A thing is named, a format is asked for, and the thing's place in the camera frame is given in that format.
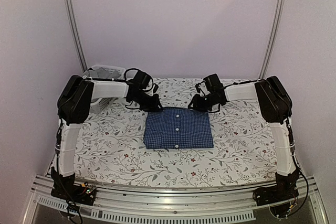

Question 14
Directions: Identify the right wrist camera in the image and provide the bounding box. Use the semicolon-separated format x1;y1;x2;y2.
195;81;205;96

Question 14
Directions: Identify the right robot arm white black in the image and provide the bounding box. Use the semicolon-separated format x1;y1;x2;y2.
188;74;300;201

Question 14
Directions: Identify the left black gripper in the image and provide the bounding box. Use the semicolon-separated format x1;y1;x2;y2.
132;92;164;113

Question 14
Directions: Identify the left aluminium corner post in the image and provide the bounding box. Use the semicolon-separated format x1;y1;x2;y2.
64;0;88;72

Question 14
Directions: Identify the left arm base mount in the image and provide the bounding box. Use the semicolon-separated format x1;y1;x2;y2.
51;182;97;206

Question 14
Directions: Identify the right aluminium corner post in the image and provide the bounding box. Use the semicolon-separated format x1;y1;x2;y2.
258;0;285;79

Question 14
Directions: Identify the grey folded shirt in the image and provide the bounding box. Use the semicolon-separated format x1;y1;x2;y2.
85;68;111;79

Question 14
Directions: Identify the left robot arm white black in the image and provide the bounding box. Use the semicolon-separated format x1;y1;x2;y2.
53;70;163;180

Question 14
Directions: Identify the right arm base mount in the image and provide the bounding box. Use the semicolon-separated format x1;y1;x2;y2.
253;183;299;206

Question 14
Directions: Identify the floral patterned table mat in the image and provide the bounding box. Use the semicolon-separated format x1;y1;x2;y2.
51;78;289;188

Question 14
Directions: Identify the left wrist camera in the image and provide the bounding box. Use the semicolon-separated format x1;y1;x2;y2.
152;83;159;95

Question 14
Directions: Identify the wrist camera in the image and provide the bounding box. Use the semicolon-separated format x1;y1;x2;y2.
152;83;159;95
195;81;205;96

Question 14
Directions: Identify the aluminium corner post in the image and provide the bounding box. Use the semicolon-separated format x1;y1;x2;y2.
64;0;88;72
258;0;285;79

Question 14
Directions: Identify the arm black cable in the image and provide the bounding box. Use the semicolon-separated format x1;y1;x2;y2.
123;68;155;91
209;78;263;112

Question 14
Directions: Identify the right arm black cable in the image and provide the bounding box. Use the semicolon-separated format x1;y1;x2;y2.
209;78;263;112

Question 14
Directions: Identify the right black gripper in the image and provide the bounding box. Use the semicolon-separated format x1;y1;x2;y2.
188;92;219;112

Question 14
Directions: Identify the aluminium front rail frame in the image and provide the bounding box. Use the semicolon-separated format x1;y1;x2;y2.
22;175;329;224

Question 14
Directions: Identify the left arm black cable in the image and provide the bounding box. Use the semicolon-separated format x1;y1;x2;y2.
123;68;155;91

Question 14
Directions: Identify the blue plaid long sleeve shirt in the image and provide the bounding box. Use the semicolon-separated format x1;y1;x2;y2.
143;107;214;149

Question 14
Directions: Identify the white plastic basket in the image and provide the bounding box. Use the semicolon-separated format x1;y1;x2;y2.
82;65;128;114

